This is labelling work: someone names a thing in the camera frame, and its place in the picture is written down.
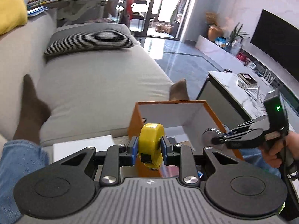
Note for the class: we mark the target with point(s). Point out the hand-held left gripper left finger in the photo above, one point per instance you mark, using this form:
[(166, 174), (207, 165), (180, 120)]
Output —
[(133, 150)]

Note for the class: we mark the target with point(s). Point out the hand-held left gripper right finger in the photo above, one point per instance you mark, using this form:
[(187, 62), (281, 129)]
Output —
[(164, 150)]

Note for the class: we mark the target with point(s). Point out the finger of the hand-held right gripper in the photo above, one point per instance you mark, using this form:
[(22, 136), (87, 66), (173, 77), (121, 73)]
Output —
[(252, 124), (245, 138)]

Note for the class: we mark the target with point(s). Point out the yellow tape measure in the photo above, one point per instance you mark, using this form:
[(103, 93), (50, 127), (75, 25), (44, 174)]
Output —
[(150, 140)]

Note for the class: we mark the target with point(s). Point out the orange cardboard box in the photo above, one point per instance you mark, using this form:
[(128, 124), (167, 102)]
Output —
[(134, 126)]

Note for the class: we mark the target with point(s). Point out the round metal tin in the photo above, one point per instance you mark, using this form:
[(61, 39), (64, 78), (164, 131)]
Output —
[(206, 137)]

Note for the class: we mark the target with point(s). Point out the person's right hand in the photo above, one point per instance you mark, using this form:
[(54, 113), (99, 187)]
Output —
[(272, 158)]

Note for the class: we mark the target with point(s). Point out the person's right leg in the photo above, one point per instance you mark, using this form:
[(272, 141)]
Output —
[(252, 156)]

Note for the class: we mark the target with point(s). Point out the person's leg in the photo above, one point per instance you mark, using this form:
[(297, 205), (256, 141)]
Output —
[(18, 168), (252, 156)]

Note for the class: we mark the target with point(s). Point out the white folding stand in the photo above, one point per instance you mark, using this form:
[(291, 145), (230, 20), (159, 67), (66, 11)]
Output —
[(253, 92)]

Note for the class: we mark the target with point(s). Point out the white router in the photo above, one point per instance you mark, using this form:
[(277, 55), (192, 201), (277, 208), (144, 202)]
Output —
[(268, 78)]

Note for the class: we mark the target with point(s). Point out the books with dark cover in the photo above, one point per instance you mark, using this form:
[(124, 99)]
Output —
[(247, 79)]

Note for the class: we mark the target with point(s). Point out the marble coffee table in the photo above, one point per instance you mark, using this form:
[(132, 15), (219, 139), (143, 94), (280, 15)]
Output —
[(224, 81)]

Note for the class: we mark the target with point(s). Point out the white flat box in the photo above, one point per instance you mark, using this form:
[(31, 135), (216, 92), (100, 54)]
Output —
[(81, 145)]

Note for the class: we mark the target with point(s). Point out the small white clock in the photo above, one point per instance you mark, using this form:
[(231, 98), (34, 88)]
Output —
[(251, 64)]

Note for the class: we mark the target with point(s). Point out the brown sock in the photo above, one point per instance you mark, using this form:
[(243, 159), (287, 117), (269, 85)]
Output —
[(179, 91), (30, 112)]

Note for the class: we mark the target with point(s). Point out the red box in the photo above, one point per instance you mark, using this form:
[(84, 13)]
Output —
[(241, 57)]

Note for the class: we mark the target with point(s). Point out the black television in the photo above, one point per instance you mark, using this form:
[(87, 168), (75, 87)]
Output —
[(275, 39)]

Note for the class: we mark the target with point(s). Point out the white marble tv stand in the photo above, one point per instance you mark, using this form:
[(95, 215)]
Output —
[(215, 51)]

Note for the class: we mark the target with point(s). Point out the green potted plant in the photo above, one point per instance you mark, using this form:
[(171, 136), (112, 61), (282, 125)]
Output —
[(238, 36)]

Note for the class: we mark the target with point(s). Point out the blue snack bag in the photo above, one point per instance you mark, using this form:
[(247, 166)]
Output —
[(220, 42)]

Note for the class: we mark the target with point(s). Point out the brown vase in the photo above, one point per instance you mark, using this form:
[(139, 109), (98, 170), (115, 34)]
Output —
[(214, 33)]

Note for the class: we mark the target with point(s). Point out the dried flowers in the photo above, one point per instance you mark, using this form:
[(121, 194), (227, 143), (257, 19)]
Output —
[(211, 18)]

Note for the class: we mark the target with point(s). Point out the person's left leg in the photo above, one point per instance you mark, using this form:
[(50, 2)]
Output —
[(18, 168)]

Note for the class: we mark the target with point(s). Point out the grey houndstooth cushion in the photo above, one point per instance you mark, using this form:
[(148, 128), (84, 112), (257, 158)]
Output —
[(88, 38)]

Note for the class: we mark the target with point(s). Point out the pair of brown shoes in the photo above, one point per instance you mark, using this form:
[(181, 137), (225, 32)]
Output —
[(163, 28)]

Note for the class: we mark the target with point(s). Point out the black shelf cart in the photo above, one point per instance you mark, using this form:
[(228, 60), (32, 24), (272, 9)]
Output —
[(140, 14)]

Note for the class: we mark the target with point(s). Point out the red jacket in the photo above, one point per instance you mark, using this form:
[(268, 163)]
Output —
[(129, 7)]

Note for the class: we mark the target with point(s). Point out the glass balcony door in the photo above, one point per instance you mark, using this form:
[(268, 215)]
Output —
[(168, 2)]

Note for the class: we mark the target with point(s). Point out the grey office chair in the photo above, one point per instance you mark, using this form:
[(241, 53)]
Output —
[(115, 2)]

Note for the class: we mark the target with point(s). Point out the white side table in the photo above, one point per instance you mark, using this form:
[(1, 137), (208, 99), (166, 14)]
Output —
[(77, 7)]

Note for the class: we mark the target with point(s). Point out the yellow cushion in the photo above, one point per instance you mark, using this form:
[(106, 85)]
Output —
[(11, 9)]

